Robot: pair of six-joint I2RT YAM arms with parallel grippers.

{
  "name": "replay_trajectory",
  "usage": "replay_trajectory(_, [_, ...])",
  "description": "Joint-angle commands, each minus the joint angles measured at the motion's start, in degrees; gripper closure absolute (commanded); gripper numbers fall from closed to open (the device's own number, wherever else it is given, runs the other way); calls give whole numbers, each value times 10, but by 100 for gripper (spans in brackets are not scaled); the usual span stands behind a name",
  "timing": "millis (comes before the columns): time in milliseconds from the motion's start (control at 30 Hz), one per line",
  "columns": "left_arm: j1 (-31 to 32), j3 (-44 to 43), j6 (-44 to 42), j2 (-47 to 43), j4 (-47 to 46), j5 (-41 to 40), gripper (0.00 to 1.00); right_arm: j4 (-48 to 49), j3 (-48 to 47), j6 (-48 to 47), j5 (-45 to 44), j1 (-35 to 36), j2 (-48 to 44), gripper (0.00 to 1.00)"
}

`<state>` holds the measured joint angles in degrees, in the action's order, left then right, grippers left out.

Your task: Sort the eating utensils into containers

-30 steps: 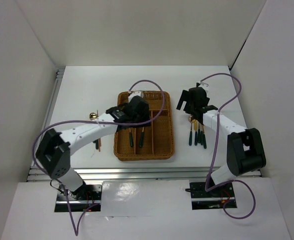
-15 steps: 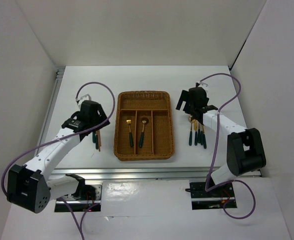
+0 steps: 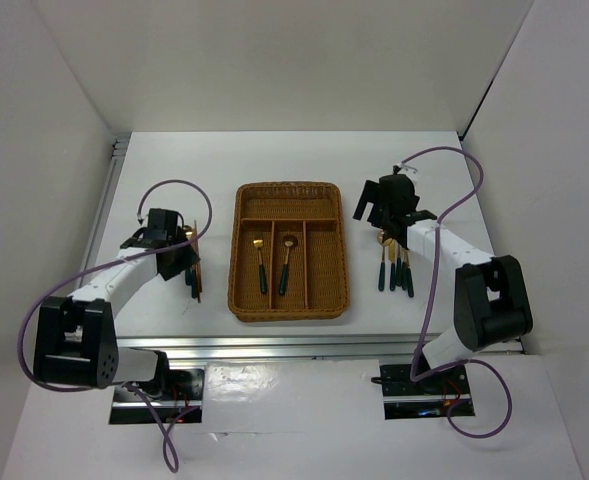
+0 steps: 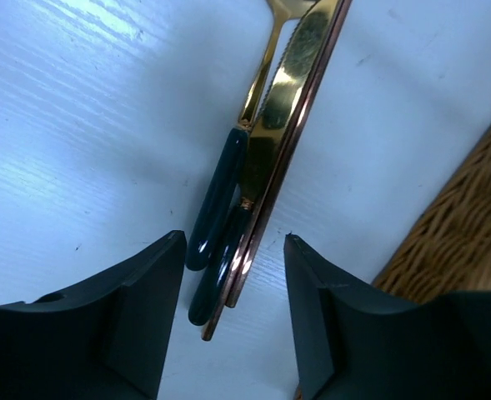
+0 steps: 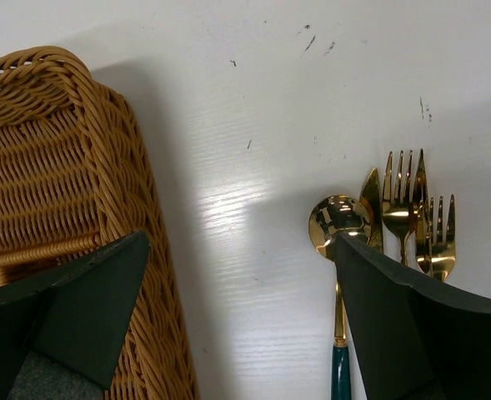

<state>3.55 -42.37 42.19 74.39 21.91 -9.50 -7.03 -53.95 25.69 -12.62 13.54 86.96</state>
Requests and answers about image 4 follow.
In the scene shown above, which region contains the copper chopstick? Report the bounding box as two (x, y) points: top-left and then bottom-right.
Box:
(225, 234), (261, 308)
(201, 1), (351, 342)

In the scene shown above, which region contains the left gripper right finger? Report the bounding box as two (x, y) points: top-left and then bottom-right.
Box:
(284, 234), (491, 399)

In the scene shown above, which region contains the brown wicker cutlery tray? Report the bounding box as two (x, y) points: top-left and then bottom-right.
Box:
(373, 126), (491, 303)

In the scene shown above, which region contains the gold knife green handle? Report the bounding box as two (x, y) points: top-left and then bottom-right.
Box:
(186, 1), (343, 326)

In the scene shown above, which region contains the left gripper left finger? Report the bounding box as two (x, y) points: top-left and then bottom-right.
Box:
(0, 230), (186, 399)

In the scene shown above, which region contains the small gold spoon green handle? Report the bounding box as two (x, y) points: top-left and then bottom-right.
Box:
(185, 1), (314, 271)

